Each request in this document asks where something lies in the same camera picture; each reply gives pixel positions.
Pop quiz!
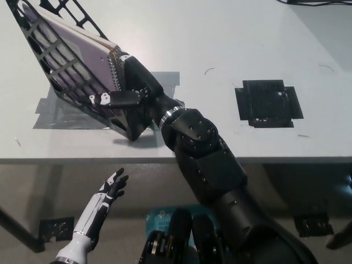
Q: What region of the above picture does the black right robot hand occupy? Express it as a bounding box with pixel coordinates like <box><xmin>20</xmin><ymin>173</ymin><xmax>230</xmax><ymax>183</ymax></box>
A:
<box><xmin>89</xmin><ymin>53</ymin><xmax>184</xmax><ymax>122</ymax></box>

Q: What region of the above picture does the black metal table leg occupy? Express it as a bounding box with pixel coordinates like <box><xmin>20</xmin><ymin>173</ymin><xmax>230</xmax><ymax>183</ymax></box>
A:
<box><xmin>0</xmin><ymin>206</ymin><xmax>46</xmax><ymax>254</ymax></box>

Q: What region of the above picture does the grey duct tape patch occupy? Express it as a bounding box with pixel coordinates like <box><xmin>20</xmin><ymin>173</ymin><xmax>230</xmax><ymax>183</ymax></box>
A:
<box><xmin>32</xmin><ymin>71</ymin><xmax>185</xmax><ymax>130</ymax></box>

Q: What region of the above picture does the black floor tape patch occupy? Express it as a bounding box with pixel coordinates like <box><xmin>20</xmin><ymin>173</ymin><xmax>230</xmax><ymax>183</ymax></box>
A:
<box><xmin>293</xmin><ymin>213</ymin><xmax>335</xmax><ymax>239</ymax></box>
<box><xmin>38</xmin><ymin>216</ymin><xmax>75</xmax><ymax>243</ymax></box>

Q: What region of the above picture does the teal cardboard box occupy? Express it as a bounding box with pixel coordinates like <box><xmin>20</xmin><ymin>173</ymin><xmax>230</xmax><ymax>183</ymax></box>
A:
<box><xmin>145</xmin><ymin>205</ymin><xmax>221</xmax><ymax>240</ymax></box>

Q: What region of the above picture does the black lattice file holder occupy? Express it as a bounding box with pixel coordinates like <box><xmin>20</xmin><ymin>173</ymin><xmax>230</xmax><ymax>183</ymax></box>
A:
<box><xmin>9</xmin><ymin>0</ymin><xmax>153</xmax><ymax>142</ymax></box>

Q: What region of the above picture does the black tape square patch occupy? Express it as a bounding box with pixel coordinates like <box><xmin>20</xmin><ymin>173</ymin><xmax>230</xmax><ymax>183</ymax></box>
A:
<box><xmin>234</xmin><ymin>79</ymin><xmax>304</xmax><ymax>129</ymax></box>

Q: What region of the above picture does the black cable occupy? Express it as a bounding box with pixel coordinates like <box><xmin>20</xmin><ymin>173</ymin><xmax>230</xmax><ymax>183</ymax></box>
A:
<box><xmin>277</xmin><ymin>0</ymin><xmax>352</xmax><ymax>6</ymax></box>

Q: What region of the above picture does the purple spiral notebook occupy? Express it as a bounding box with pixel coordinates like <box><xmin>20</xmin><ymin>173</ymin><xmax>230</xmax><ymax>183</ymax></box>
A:
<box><xmin>20</xmin><ymin>5</ymin><xmax>123</xmax><ymax>116</ymax></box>

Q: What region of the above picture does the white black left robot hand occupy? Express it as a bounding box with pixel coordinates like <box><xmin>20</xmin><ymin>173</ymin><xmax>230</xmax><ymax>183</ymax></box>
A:
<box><xmin>56</xmin><ymin>168</ymin><xmax>129</xmax><ymax>264</ymax></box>

